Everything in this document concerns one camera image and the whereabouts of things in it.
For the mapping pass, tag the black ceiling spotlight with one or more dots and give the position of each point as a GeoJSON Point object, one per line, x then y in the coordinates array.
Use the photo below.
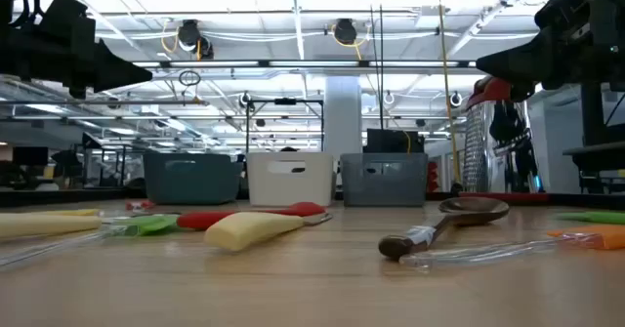
{"type": "Point", "coordinates": [345, 31]}
{"type": "Point", "coordinates": [189, 33]}

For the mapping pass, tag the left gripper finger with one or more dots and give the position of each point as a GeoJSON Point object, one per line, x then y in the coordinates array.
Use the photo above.
{"type": "Point", "coordinates": [117, 70]}

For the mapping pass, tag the white building column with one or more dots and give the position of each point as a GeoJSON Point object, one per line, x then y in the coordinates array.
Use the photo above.
{"type": "Point", "coordinates": [342, 117]}

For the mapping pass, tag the teal plastic bin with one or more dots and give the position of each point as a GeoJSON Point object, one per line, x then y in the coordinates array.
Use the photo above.
{"type": "Point", "coordinates": [190, 180]}

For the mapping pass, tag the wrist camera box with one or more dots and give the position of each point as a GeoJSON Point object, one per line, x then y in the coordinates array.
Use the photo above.
{"type": "Point", "coordinates": [63, 12]}
{"type": "Point", "coordinates": [561, 10]}

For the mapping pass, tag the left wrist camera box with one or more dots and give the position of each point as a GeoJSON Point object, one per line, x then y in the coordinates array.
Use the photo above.
{"type": "Point", "coordinates": [63, 12]}

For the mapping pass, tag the grey side desk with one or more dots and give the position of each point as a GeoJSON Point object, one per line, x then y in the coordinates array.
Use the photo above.
{"type": "Point", "coordinates": [595, 153]}

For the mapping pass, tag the black monitor stand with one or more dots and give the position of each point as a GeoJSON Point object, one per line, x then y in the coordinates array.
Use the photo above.
{"type": "Point", "coordinates": [592, 117]}

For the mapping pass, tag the white plastic bin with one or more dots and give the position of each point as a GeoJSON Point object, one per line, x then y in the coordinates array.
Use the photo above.
{"type": "Point", "coordinates": [288, 188]}

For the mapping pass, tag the black background monitor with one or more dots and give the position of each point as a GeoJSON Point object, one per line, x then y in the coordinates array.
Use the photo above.
{"type": "Point", "coordinates": [29, 155]}

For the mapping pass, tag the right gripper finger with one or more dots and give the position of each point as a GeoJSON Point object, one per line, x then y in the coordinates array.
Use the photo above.
{"type": "Point", "coordinates": [517, 58]}

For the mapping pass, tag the red silicone spoon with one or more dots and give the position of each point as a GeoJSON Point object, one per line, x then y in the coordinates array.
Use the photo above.
{"type": "Point", "coordinates": [205, 219]}

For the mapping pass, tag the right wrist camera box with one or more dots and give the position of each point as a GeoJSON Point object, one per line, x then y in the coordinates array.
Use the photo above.
{"type": "Point", "coordinates": [561, 10]}

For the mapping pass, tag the grey plastic bin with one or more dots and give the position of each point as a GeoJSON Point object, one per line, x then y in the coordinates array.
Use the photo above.
{"type": "Point", "coordinates": [383, 188]}

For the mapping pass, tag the dark wooden spoon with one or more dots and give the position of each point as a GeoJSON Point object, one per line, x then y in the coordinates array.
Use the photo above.
{"type": "Point", "coordinates": [469, 210]}

